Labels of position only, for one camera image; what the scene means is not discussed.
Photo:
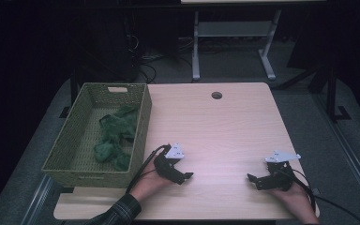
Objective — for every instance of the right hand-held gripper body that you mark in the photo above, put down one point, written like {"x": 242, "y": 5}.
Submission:
{"x": 278, "y": 178}

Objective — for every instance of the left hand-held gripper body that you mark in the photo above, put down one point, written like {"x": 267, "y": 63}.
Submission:
{"x": 165, "y": 165}

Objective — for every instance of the green fleece garment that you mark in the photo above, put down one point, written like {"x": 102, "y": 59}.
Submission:
{"x": 115, "y": 128}

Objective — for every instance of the green woven basket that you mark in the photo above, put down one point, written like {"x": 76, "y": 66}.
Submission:
{"x": 75, "y": 140}

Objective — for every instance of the person's left hand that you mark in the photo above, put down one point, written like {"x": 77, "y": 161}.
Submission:
{"x": 150, "y": 184}

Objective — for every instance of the person's right hand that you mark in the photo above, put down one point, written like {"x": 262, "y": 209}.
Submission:
{"x": 296, "y": 200}

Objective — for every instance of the black metal stand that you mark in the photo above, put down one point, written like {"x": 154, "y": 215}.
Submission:
{"x": 332, "y": 93}

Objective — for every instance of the aluminium frame rail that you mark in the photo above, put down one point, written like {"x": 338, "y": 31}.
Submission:
{"x": 347, "y": 150}
{"x": 37, "y": 200}

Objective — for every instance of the grey metal frame table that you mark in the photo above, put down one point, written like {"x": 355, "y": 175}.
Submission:
{"x": 195, "y": 47}

